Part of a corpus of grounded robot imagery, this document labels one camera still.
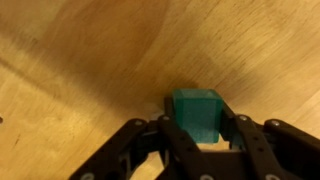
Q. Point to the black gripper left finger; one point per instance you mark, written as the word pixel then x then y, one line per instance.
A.
pixel 129 147

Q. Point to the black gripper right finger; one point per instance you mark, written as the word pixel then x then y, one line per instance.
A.
pixel 276 150

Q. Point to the green cube block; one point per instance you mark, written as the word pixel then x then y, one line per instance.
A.
pixel 198 111

